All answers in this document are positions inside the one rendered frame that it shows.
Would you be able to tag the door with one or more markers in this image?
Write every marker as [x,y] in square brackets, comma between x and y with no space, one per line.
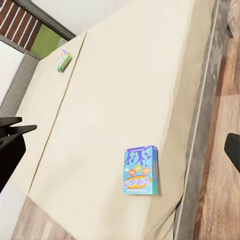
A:
[27,28]

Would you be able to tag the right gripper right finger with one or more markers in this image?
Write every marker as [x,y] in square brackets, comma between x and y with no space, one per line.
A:
[232,149]

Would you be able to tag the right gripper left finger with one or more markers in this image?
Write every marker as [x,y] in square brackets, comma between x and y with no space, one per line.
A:
[12,150]

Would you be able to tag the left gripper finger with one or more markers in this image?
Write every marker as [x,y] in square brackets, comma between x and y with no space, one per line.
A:
[8,121]
[12,130]

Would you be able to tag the bed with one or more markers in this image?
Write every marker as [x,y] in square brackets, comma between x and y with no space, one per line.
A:
[145,75]

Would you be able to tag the board game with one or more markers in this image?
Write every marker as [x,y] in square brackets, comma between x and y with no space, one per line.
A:
[62,60]
[140,171]

